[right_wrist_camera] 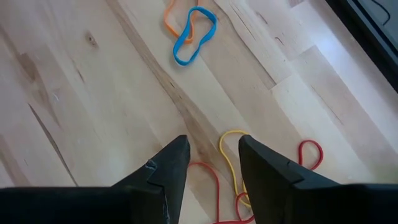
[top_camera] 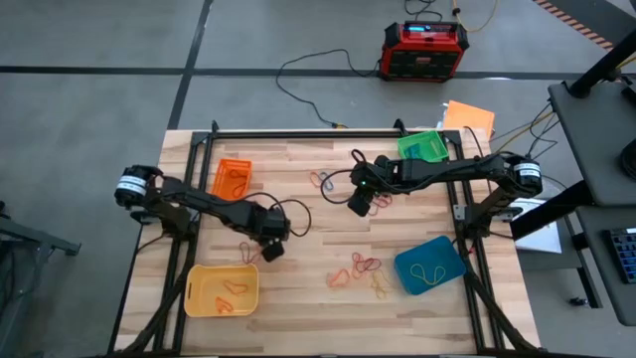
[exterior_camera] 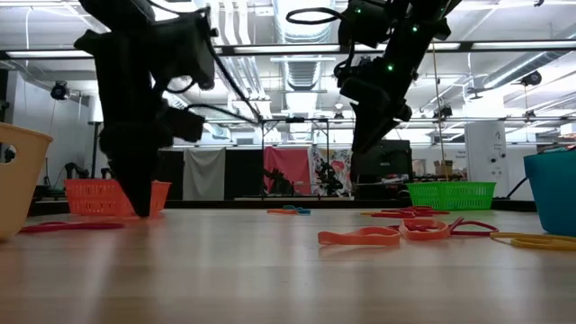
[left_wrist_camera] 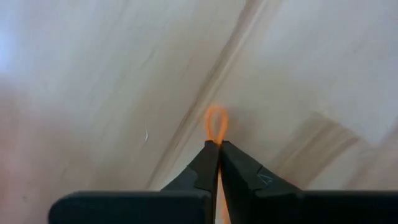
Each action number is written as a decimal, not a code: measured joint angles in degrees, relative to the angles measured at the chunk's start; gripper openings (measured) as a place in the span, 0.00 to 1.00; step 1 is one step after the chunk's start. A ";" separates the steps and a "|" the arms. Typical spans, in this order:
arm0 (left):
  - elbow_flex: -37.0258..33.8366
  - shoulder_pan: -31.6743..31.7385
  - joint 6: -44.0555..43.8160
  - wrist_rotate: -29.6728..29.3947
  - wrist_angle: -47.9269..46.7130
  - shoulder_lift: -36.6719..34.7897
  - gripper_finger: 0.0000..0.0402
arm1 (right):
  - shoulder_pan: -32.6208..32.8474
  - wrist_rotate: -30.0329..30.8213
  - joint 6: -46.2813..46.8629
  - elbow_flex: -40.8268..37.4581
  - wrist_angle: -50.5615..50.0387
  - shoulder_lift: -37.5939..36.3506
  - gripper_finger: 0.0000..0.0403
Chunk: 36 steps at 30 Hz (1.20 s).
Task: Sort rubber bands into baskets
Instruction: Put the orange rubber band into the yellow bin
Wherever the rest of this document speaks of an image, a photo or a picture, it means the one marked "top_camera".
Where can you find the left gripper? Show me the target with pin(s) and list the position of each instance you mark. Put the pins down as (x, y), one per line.
(270, 226)

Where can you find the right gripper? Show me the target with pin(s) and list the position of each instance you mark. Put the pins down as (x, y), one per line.
(370, 180)

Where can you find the blue rubber band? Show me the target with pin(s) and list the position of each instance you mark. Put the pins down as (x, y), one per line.
(415, 149)
(328, 180)

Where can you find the yellow rubber band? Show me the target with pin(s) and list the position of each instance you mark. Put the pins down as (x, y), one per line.
(380, 291)
(427, 282)

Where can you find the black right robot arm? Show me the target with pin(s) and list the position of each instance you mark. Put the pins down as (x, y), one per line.
(447, 169)

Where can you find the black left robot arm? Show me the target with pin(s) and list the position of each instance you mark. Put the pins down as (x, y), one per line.
(208, 201)

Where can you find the blue plastic basket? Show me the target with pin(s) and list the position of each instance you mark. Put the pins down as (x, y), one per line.
(412, 253)

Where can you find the yellow plastic basket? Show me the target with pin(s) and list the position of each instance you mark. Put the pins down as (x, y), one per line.
(199, 298)

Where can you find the orange plastic basket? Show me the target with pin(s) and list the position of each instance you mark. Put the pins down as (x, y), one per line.
(218, 174)

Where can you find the green plastic basket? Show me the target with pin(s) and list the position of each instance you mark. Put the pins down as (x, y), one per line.
(437, 144)

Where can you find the orange paper sheet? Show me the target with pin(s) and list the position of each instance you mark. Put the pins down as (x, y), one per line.
(469, 117)

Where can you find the red portable power station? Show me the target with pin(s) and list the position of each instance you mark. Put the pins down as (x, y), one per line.
(422, 59)

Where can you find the white paper sheet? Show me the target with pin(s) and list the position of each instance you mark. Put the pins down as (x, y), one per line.
(544, 238)

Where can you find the dark grey desk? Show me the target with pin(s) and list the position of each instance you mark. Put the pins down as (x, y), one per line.
(596, 278)
(586, 139)

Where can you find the grey metal stand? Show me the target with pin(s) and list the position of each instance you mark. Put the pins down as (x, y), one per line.
(30, 238)

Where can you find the black keyboard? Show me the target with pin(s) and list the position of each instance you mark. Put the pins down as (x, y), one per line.
(623, 253)

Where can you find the black metal pole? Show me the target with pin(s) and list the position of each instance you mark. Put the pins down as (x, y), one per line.
(601, 64)

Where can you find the grey mat striped edge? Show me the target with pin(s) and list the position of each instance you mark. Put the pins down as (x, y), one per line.
(591, 15)

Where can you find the black aluminium table frame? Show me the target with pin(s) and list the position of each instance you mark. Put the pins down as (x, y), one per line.
(308, 134)

